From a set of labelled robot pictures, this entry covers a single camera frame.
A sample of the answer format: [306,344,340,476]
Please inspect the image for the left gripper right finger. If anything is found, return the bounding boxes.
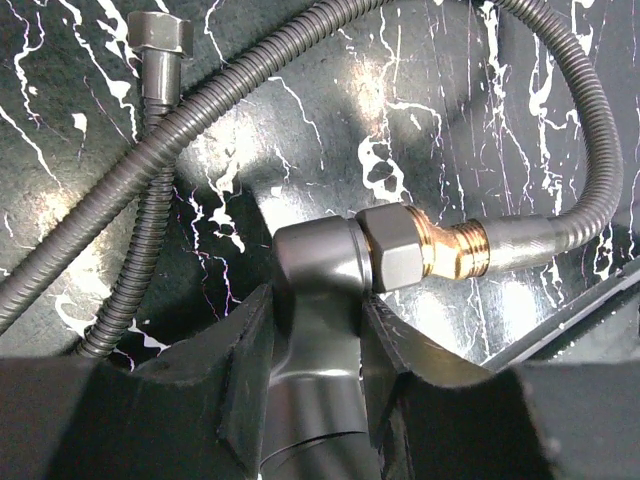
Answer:
[360,297,639,479]

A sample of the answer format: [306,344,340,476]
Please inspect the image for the black corrugated flexible hose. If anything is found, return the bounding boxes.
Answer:
[0,0,624,359]

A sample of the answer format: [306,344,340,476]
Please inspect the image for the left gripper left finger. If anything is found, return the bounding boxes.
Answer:
[1,285,274,479]

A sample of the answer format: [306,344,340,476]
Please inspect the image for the black marble pattern mat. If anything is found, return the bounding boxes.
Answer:
[1,1,639,368]

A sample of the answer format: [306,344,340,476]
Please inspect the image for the black faucet fitting brass ends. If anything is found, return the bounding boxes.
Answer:
[260,203,490,479]

